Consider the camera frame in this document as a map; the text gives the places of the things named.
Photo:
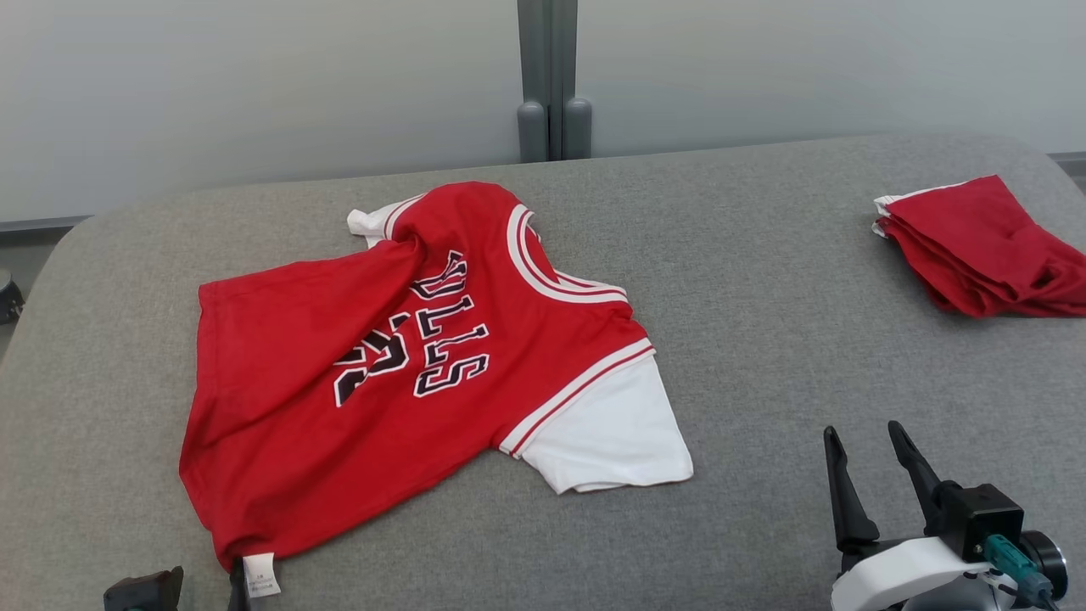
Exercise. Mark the red white basketball jersey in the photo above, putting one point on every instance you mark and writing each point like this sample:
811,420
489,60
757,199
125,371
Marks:
297,382

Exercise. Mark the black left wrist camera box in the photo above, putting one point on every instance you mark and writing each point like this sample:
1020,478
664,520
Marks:
144,592

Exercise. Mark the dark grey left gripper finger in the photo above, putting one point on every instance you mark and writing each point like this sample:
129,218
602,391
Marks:
237,594

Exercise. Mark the grey wall partition post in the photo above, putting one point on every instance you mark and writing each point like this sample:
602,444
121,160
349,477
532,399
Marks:
547,51

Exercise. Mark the grey rounded post foot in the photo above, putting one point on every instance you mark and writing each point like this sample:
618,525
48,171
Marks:
531,131
578,127

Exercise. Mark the black caster wheel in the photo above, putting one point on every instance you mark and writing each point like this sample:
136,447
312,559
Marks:
10,299

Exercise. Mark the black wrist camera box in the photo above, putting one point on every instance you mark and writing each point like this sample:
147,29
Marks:
980,518
144,592

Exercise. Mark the grey wall baseboard rail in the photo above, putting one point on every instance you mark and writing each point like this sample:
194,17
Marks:
1069,163
42,225

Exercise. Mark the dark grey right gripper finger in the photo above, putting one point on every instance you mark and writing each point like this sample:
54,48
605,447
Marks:
853,522
916,471

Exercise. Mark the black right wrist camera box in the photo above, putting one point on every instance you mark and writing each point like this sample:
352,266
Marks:
980,518

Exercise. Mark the red clothes stack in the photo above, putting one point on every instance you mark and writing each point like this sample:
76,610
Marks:
984,246

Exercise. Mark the black round gripper motor cap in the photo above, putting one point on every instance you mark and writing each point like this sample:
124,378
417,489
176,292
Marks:
1048,560

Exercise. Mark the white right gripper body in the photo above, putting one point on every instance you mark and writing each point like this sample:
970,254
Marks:
882,581

